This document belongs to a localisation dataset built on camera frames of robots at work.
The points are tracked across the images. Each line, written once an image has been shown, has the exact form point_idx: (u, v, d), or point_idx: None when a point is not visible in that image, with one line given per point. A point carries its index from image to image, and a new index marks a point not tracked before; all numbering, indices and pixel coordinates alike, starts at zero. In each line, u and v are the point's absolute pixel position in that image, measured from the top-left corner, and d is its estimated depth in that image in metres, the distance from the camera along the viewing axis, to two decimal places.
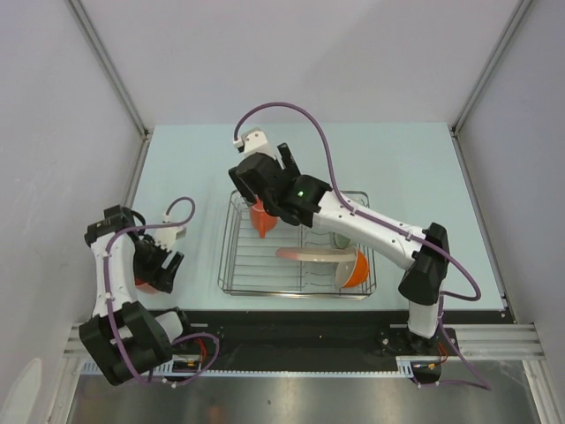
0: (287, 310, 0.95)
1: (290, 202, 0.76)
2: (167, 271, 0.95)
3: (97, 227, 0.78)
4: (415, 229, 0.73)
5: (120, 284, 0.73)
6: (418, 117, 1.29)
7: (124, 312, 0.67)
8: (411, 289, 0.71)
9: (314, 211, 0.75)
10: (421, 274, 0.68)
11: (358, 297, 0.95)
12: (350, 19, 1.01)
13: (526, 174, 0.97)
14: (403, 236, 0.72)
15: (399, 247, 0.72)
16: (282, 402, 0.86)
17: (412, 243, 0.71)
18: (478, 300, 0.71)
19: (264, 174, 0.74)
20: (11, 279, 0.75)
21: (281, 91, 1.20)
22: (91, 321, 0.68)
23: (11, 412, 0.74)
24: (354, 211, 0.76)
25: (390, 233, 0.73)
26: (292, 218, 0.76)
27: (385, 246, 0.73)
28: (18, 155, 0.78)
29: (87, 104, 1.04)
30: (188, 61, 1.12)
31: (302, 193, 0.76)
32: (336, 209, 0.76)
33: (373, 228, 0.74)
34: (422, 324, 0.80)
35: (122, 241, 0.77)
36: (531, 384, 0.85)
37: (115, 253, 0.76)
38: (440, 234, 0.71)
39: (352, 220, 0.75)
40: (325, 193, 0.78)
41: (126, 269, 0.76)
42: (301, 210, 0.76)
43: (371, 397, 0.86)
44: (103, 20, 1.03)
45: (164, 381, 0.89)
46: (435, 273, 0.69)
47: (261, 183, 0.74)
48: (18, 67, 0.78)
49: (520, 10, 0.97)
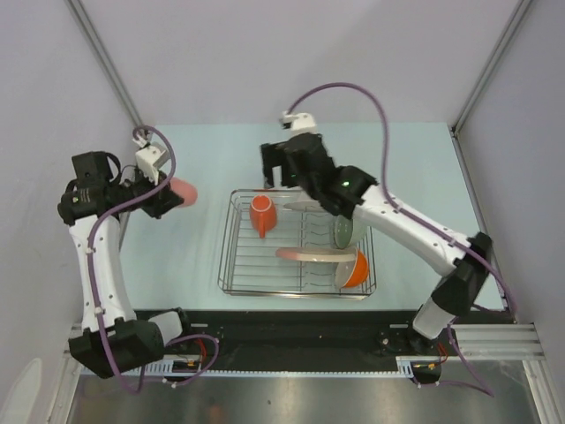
0: (287, 310, 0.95)
1: (335, 193, 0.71)
2: (166, 193, 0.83)
3: (74, 203, 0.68)
4: (459, 235, 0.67)
5: (109, 292, 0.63)
6: (418, 118, 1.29)
7: (120, 328, 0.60)
8: (445, 299, 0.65)
9: (357, 203, 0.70)
10: (460, 281, 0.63)
11: (357, 297, 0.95)
12: (350, 19, 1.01)
13: (527, 174, 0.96)
14: (447, 240, 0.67)
15: (440, 252, 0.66)
16: (282, 402, 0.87)
17: (455, 249, 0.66)
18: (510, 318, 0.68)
19: (314, 155, 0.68)
20: (11, 279, 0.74)
21: (281, 92, 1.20)
22: (83, 336, 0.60)
23: (10, 412, 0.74)
24: (398, 208, 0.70)
25: (433, 236, 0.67)
26: (335, 208, 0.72)
27: (425, 250, 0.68)
28: (18, 155, 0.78)
29: (87, 105, 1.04)
30: (188, 61, 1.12)
31: (346, 185, 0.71)
32: (381, 204, 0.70)
33: (413, 226, 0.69)
34: (429, 325, 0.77)
35: (106, 229, 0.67)
36: (531, 384, 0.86)
37: (101, 249, 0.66)
38: (485, 244, 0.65)
39: (395, 218, 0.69)
40: (372, 187, 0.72)
41: (115, 271, 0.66)
42: (344, 200, 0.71)
43: (372, 397, 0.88)
44: (103, 21, 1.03)
45: (164, 381, 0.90)
46: (474, 283, 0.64)
47: (309, 165, 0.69)
48: (18, 66, 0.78)
49: (520, 10, 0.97)
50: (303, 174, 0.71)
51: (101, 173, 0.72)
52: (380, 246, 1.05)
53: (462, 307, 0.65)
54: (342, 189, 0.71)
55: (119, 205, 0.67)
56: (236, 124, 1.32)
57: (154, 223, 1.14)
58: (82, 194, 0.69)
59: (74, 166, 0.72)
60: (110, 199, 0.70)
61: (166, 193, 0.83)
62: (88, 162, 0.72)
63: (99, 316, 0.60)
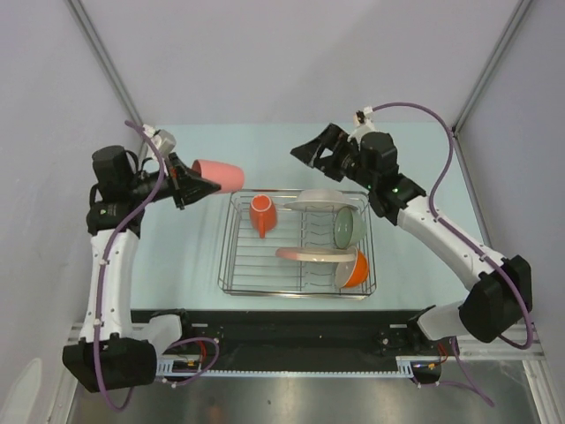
0: (288, 311, 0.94)
1: (386, 196, 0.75)
2: (187, 183, 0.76)
3: (100, 214, 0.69)
4: (494, 253, 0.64)
5: (111, 306, 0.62)
6: (418, 118, 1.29)
7: (114, 345, 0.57)
8: (472, 315, 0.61)
9: (401, 207, 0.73)
10: (482, 296, 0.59)
11: (359, 297, 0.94)
12: (350, 18, 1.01)
13: (527, 174, 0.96)
14: (478, 254, 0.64)
15: (468, 263, 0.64)
16: (282, 402, 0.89)
17: (485, 265, 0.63)
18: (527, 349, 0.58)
19: (386, 161, 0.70)
20: (11, 278, 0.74)
21: (281, 92, 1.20)
22: (77, 345, 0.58)
23: (11, 412, 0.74)
24: (438, 218, 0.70)
25: (464, 248, 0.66)
26: (379, 208, 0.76)
27: (456, 261, 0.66)
28: (18, 154, 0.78)
29: (87, 104, 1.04)
30: (188, 61, 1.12)
31: (396, 191, 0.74)
32: (422, 211, 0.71)
33: (448, 237, 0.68)
34: (435, 329, 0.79)
35: (124, 244, 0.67)
36: (531, 384, 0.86)
37: (114, 260, 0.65)
38: (522, 267, 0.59)
39: (433, 227, 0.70)
40: (419, 197, 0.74)
41: (123, 283, 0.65)
42: (391, 204, 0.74)
43: (372, 397, 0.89)
44: (102, 20, 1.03)
45: (164, 381, 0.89)
46: (499, 301, 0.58)
47: (378, 167, 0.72)
48: (18, 65, 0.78)
49: (520, 9, 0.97)
50: (371, 172, 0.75)
51: (123, 182, 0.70)
52: (380, 246, 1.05)
53: (486, 329, 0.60)
54: (394, 193, 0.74)
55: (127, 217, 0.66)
56: (235, 124, 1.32)
57: (154, 223, 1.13)
58: (109, 207, 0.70)
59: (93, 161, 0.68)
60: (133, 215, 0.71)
61: (189, 179, 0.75)
62: (109, 165, 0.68)
63: (97, 329, 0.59)
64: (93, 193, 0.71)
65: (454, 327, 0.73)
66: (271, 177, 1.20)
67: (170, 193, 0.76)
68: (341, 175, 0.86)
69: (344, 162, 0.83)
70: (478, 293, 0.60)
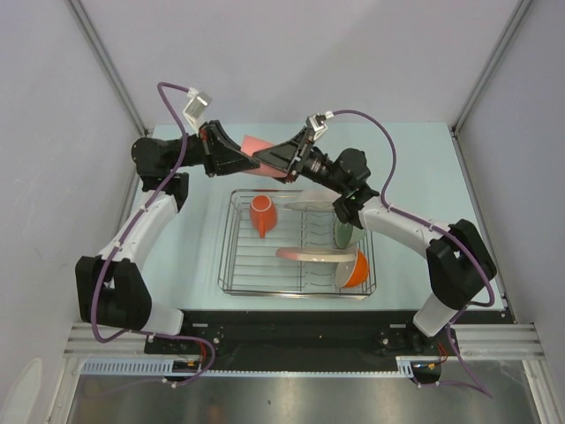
0: (287, 310, 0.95)
1: (349, 204, 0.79)
2: (217, 150, 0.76)
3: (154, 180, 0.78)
4: (440, 222, 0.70)
5: (133, 239, 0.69)
6: (417, 118, 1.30)
7: (121, 263, 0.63)
8: (440, 285, 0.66)
9: (358, 209, 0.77)
10: (437, 261, 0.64)
11: (357, 297, 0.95)
12: (350, 19, 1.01)
13: (527, 173, 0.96)
14: (425, 227, 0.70)
15: (420, 237, 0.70)
16: (282, 402, 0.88)
17: (433, 233, 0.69)
18: (492, 306, 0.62)
19: (361, 180, 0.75)
20: (11, 279, 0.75)
21: (281, 92, 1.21)
22: (92, 258, 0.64)
23: (10, 412, 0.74)
24: (390, 208, 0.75)
25: (414, 224, 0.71)
26: (341, 215, 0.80)
27: (412, 239, 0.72)
28: (18, 155, 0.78)
29: (87, 104, 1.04)
30: (188, 61, 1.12)
31: (355, 200, 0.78)
32: (376, 206, 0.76)
33: (402, 219, 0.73)
34: (428, 322, 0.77)
35: (164, 203, 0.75)
36: (531, 384, 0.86)
37: (152, 210, 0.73)
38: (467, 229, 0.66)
39: (387, 215, 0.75)
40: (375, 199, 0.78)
41: (150, 230, 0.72)
42: (354, 212, 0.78)
43: (372, 397, 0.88)
44: (103, 21, 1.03)
45: (164, 381, 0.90)
46: (451, 262, 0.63)
47: (351, 185, 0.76)
48: (18, 65, 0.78)
49: (521, 10, 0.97)
50: (342, 185, 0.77)
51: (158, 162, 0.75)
52: (380, 246, 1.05)
53: (454, 292, 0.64)
54: (353, 200, 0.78)
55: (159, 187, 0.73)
56: (236, 124, 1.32)
57: None
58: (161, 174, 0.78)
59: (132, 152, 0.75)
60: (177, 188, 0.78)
61: (219, 146, 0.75)
62: (147, 166, 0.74)
63: (114, 249, 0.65)
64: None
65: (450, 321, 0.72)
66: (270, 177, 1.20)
67: (205, 160, 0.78)
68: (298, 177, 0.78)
69: (313, 167, 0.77)
70: (434, 260, 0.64)
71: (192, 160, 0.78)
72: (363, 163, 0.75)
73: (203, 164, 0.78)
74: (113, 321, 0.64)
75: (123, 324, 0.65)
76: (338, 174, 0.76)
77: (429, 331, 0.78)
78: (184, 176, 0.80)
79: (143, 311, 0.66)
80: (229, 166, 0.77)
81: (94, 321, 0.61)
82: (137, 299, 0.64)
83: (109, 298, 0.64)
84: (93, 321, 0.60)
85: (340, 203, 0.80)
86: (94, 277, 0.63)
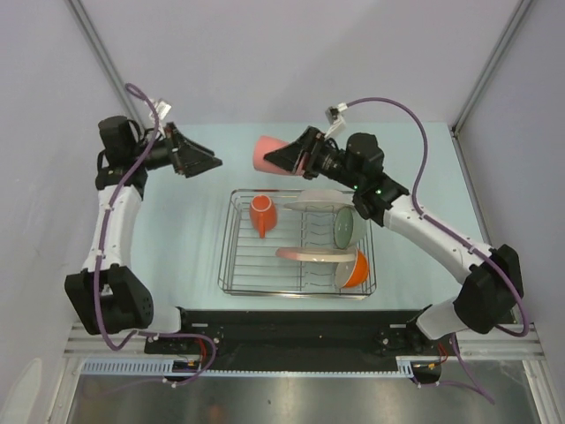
0: (288, 310, 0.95)
1: (372, 197, 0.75)
2: (184, 151, 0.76)
3: (109, 174, 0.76)
4: (480, 244, 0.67)
5: (113, 243, 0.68)
6: (417, 118, 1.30)
7: (113, 269, 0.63)
8: (470, 309, 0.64)
9: (386, 208, 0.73)
10: (476, 288, 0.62)
11: (357, 297, 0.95)
12: (350, 19, 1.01)
13: (527, 173, 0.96)
14: (465, 248, 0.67)
15: (458, 257, 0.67)
16: (282, 402, 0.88)
17: (474, 257, 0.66)
18: (524, 337, 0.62)
19: (373, 164, 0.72)
20: (11, 278, 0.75)
21: (281, 92, 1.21)
22: (78, 273, 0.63)
23: (10, 412, 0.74)
24: (423, 215, 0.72)
25: (452, 243, 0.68)
26: (363, 211, 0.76)
27: (446, 256, 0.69)
28: (18, 155, 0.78)
29: (87, 104, 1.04)
30: (188, 61, 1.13)
31: (380, 193, 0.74)
32: (408, 210, 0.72)
33: (437, 232, 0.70)
34: (432, 325, 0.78)
35: (127, 195, 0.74)
36: (531, 384, 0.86)
37: (117, 207, 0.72)
38: (509, 256, 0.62)
39: (420, 223, 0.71)
40: (403, 196, 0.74)
41: (124, 228, 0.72)
42: (376, 207, 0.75)
43: (372, 397, 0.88)
44: (103, 21, 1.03)
45: (164, 381, 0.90)
46: (491, 291, 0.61)
47: (364, 170, 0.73)
48: (18, 65, 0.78)
49: (521, 10, 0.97)
50: (357, 176, 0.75)
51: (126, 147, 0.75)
52: (380, 246, 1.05)
53: (484, 320, 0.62)
54: (378, 195, 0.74)
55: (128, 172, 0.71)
56: (236, 124, 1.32)
57: (171, 217, 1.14)
58: (117, 168, 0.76)
59: (101, 139, 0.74)
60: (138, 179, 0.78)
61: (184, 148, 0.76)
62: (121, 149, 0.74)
63: (98, 258, 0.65)
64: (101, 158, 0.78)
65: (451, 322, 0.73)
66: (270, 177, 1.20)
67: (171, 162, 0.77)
68: (312, 171, 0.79)
69: (326, 162, 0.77)
70: (472, 287, 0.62)
71: (156, 161, 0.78)
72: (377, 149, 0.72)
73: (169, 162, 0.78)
74: (121, 325, 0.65)
75: (132, 325, 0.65)
76: (350, 162, 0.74)
77: (435, 335, 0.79)
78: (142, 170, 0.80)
79: (145, 307, 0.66)
80: (199, 164, 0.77)
81: (103, 330, 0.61)
82: (138, 299, 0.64)
83: (110, 303, 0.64)
84: (101, 332, 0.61)
85: (361, 199, 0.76)
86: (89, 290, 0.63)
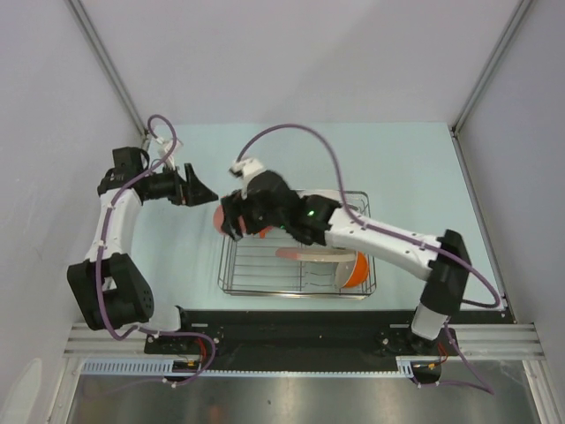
0: (288, 310, 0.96)
1: (305, 223, 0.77)
2: (192, 185, 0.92)
3: (111, 180, 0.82)
4: (430, 238, 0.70)
5: (115, 235, 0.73)
6: (417, 118, 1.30)
7: (115, 260, 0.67)
8: (438, 302, 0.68)
9: (327, 230, 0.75)
10: (440, 283, 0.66)
11: (358, 297, 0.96)
12: (350, 19, 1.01)
13: (527, 173, 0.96)
14: (417, 246, 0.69)
15: (414, 257, 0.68)
16: (282, 402, 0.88)
17: (427, 252, 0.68)
18: (498, 306, 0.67)
19: (277, 192, 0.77)
20: (11, 279, 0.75)
21: (281, 92, 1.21)
22: (80, 263, 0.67)
23: (11, 412, 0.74)
24: (365, 225, 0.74)
25: (403, 244, 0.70)
26: (305, 238, 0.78)
27: (399, 258, 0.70)
28: (18, 155, 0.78)
29: (87, 103, 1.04)
30: (188, 61, 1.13)
31: (312, 214, 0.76)
32: (349, 224, 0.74)
33: (380, 238, 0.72)
34: (427, 327, 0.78)
35: (128, 197, 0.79)
36: (531, 384, 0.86)
37: (119, 206, 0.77)
38: (455, 240, 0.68)
39: (364, 234, 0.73)
40: (336, 211, 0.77)
41: (125, 224, 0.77)
42: (314, 229, 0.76)
43: (372, 397, 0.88)
44: (102, 20, 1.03)
45: (164, 381, 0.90)
46: (454, 281, 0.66)
47: (277, 200, 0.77)
48: (18, 66, 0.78)
49: (521, 9, 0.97)
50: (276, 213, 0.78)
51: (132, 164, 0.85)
52: None
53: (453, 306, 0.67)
54: (311, 216, 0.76)
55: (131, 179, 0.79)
56: (236, 124, 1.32)
57: (171, 217, 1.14)
58: (119, 177, 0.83)
59: (114, 159, 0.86)
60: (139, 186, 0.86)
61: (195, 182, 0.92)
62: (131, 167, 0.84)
63: (101, 247, 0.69)
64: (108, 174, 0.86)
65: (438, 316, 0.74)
66: None
67: (175, 193, 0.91)
68: (250, 227, 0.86)
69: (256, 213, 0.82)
70: (436, 283, 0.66)
71: (161, 192, 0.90)
72: (275, 182, 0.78)
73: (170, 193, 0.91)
74: (124, 318, 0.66)
75: (134, 317, 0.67)
76: (262, 205, 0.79)
77: (433, 335, 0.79)
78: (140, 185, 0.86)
79: (146, 299, 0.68)
80: (200, 199, 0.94)
81: (107, 318, 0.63)
82: (140, 288, 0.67)
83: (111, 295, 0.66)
84: (104, 321, 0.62)
85: (297, 230, 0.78)
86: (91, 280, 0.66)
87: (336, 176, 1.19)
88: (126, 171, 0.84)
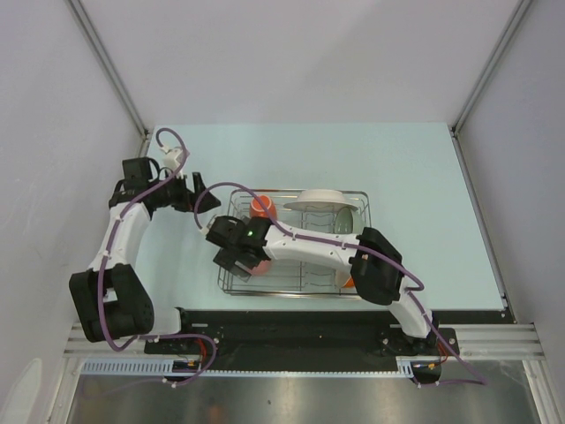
0: (288, 310, 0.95)
1: (245, 243, 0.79)
2: (200, 193, 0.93)
3: (122, 194, 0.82)
4: (349, 237, 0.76)
5: (120, 246, 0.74)
6: (418, 117, 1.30)
7: (116, 269, 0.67)
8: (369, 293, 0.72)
9: (263, 245, 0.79)
10: (362, 276, 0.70)
11: (357, 297, 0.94)
12: (350, 19, 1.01)
13: (528, 173, 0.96)
14: (338, 246, 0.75)
15: (337, 258, 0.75)
16: (282, 402, 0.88)
17: (348, 251, 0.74)
18: (423, 289, 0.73)
19: (221, 230, 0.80)
20: (11, 279, 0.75)
21: (281, 91, 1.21)
22: (83, 272, 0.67)
23: (10, 412, 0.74)
24: (295, 236, 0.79)
25: (327, 246, 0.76)
26: (251, 258, 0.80)
27: (327, 261, 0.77)
28: (17, 154, 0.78)
29: (87, 104, 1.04)
30: (189, 62, 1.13)
31: (252, 233, 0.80)
32: (280, 237, 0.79)
33: (310, 245, 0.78)
34: (411, 326, 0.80)
35: (138, 211, 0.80)
36: (531, 384, 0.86)
37: (127, 219, 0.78)
38: (374, 236, 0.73)
39: (293, 244, 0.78)
40: (272, 227, 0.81)
41: (131, 238, 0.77)
42: (256, 248, 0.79)
43: (372, 397, 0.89)
44: (103, 21, 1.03)
45: (164, 381, 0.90)
46: (374, 271, 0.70)
47: (222, 236, 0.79)
48: (17, 65, 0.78)
49: (522, 8, 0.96)
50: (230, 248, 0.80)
51: (143, 177, 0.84)
52: None
53: (381, 295, 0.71)
54: (252, 236, 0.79)
55: (143, 193, 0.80)
56: (236, 124, 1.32)
57: (177, 216, 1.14)
58: (130, 190, 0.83)
59: (124, 169, 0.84)
60: (149, 201, 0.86)
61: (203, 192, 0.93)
62: (140, 178, 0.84)
63: (104, 257, 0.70)
64: (118, 185, 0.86)
65: (409, 312, 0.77)
66: (270, 177, 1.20)
67: (183, 200, 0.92)
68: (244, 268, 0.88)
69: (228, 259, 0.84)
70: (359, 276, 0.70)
71: (168, 198, 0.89)
72: (218, 224, 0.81)
73: (175, 201, 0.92)
74: (122, 331, 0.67)
75: (134, 331, 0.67)
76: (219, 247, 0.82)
77: (423, 331, 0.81)
78: (154, 199, 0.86)
79: (146, 313, 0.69)
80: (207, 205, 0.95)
81: (106, 330, 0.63)
82: (141, 301, 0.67)
83: (112, 307, 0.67)
84: (104, 333, 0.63)
85: (240, 253, 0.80)
86: (92, 290, 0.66)
87: (335, 176, 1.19)
88: (136, 184, 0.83)
